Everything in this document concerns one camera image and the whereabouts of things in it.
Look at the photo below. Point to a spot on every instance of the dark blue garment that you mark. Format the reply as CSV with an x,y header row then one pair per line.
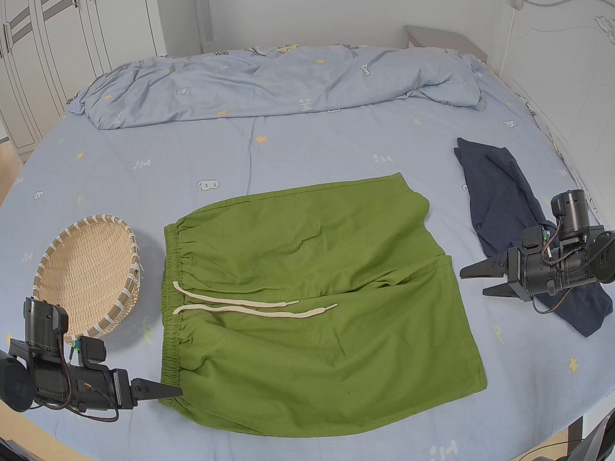
x,y
495,185

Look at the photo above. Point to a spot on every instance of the green shorts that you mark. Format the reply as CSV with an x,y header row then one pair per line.
x,y
312,257

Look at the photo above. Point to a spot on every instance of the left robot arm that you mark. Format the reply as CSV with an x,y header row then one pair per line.
x,y
45,324

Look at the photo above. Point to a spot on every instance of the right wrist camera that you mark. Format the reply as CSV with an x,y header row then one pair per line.
x,y
532,239

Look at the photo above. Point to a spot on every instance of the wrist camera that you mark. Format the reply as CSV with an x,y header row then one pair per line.
x,y
532,239
93,352

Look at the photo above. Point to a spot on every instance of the round woven basket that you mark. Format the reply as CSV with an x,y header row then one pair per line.
x,y
86,267

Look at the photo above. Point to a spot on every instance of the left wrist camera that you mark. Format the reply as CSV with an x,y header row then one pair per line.
x,y
93,352

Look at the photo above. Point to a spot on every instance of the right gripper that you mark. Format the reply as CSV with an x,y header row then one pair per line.
x,y
538,274

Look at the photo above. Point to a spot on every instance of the white wardrobe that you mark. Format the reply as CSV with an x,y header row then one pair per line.
x,y
57,55

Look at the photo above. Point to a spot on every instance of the grey bedside table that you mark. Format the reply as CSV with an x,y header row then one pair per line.
x,y
442,39

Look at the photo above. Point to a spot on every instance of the pale blue quilt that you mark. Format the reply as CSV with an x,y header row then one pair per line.
x,y
269,84

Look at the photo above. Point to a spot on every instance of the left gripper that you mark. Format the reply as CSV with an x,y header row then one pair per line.
x,y
103,392

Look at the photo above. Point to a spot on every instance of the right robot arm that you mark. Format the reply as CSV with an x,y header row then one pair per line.
x,y
569,209

